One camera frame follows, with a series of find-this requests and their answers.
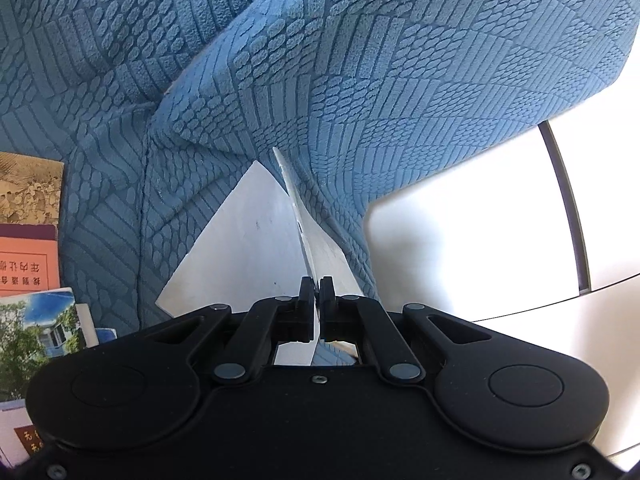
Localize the white paper sheets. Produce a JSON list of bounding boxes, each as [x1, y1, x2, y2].
[[154, 146, 367, 366]]

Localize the photo cover notebook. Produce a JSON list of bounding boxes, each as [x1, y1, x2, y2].
[[0, 287, 118, 402], [0, 400, 44, 468]]

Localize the white orange cartoon book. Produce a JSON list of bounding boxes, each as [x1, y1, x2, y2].
[[0, 237, 61, 297]]

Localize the tan painting cover book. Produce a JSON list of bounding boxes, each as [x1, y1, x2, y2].
[[0, 152, 64, 226]]

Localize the purple gold cover book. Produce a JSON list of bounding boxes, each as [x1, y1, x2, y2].
[[0, 224, 58, 240]]

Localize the blue textured chair cover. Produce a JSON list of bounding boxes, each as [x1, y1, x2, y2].
[[1, 0, 639, 335]]

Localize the black wall rail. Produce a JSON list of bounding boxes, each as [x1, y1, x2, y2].
[[538, 120, 591, 295]]

